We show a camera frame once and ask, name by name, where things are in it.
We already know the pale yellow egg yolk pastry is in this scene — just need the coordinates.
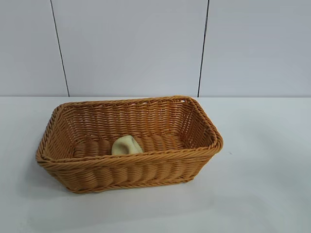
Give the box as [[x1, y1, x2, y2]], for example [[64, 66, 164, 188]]
[[111, 135, 144, 155]]

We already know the brown woven wicker basket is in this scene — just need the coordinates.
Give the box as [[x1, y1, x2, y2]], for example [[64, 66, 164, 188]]
[[35, 95, 224, 194]]

